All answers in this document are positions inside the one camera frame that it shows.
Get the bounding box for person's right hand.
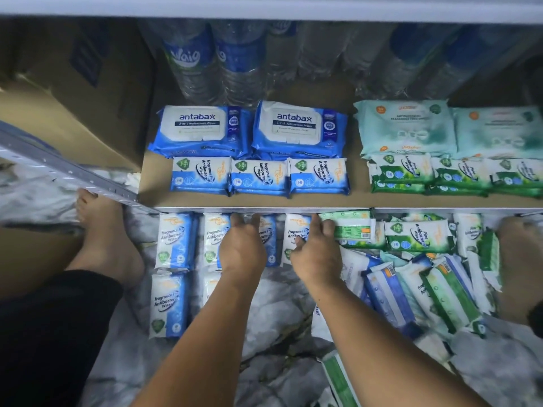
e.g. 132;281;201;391
290;214;343;293

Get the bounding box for person's left hand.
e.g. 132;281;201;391
218;213;268;289

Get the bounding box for group of blue wipe packets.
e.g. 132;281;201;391
148;211;232;340

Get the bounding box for pile of wipes packets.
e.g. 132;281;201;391
309;207;502;407

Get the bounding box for teal wipes pack stack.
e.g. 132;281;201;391
451;106;543;158
355;99;459;153

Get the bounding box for grey metal shelf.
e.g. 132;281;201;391
0;0;543;215

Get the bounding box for person's right forearm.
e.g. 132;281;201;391
309;284;489;407

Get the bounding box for person's left forearm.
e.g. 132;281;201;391
131;279;260;407

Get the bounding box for person's left foot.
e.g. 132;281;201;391
66;189;145;289

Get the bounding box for person's foot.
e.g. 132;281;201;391
66;189;145;289
494;216;543;323

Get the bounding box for person's right foot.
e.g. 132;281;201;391
494;216;543;323

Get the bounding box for person's right leg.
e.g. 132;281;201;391
526;301;543;340

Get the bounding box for clear plastic bottles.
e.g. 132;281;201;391
297;21;543;102
140;19;298;107

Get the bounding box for plain cardboard box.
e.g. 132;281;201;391
0;228;81;302

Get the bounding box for cardboard box blue print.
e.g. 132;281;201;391
0;16;158;170

